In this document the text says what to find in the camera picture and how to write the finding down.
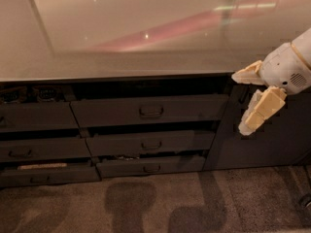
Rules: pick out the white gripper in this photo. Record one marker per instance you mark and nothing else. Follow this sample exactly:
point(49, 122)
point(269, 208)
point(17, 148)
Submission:
point(282, 68)

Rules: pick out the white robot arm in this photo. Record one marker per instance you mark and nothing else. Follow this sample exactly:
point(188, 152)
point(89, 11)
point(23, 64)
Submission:
point(285, 71)

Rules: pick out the dark snack packets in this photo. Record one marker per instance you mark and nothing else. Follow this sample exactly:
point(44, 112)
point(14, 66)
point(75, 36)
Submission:
point(25, 94)

